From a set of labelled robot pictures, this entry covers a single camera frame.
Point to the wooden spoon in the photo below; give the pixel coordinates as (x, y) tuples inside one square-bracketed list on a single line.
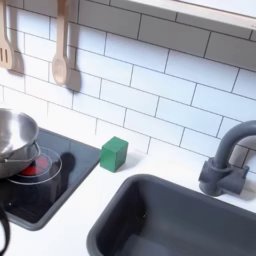
[(61, 60)]

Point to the wooden slotted spatula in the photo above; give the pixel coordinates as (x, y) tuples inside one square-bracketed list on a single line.
[(5, 50)]

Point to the green block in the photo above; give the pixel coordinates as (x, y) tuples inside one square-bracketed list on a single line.
[(113, 154)]

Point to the grey tap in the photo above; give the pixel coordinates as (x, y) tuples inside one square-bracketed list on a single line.
[(224, 160)]

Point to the grey sink basin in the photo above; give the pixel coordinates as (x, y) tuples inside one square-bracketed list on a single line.
[(186, 220)]

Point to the black stove top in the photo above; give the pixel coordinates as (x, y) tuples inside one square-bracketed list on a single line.
[(50, 186)]

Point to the steel pot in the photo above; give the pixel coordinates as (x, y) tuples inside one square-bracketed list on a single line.
[(15, 135)]

